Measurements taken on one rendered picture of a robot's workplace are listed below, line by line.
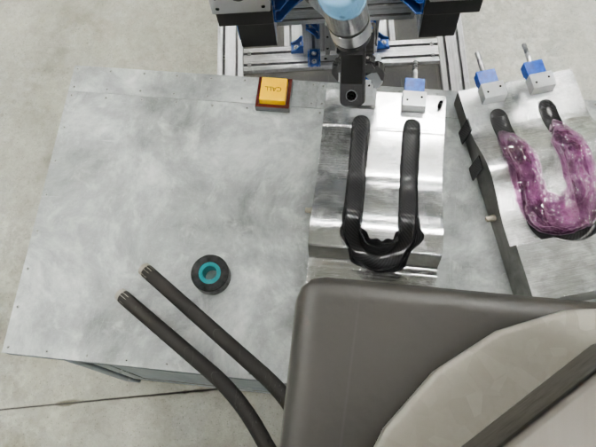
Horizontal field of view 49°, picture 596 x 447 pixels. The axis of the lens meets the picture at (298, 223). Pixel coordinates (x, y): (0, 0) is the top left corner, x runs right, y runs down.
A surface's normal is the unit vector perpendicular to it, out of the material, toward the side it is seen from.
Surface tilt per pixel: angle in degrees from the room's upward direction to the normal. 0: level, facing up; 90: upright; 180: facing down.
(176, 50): 0
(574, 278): 0
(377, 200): 28
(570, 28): 0
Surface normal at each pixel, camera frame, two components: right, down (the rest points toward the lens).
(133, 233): -0.05, -0.33
